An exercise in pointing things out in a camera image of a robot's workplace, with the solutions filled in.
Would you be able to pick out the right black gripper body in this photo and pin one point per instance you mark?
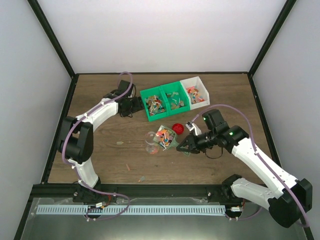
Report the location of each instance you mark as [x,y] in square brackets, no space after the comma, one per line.
[203,143]

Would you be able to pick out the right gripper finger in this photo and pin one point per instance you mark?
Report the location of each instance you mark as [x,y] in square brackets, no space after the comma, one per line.
[187,144]
[184,149]

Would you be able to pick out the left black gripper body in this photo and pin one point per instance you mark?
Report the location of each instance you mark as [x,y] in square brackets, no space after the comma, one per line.
[131,108]

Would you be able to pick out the green slotted scoop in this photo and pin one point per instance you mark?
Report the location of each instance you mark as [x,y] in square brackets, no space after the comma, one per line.
[165,138]

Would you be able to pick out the clear plastic jar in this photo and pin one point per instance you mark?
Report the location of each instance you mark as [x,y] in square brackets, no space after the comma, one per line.
[150,145]

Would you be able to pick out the green double candy bin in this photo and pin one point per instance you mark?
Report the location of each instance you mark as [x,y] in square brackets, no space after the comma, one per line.
[165,100]

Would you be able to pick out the white candy bin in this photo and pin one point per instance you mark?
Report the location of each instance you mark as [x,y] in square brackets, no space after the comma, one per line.
[197,94]

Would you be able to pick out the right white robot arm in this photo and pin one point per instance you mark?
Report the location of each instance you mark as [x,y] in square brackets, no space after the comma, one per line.
[286,198]

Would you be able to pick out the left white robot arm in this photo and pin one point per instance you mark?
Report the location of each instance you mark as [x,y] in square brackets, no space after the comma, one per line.
[76,138]

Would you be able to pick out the red jar lid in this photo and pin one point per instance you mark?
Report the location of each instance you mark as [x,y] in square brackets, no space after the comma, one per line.
[178,128]

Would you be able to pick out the light blue slotted strip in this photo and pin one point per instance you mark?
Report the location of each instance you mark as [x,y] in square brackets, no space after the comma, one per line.
[134,210]

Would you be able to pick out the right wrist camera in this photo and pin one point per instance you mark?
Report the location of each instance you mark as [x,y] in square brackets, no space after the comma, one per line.
[193,128]

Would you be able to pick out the spilled candy near rail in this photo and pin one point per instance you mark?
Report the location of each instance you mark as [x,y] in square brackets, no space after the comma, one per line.
[142,179]

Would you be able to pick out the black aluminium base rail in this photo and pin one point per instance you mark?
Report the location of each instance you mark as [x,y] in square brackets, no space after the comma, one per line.
[214,193]

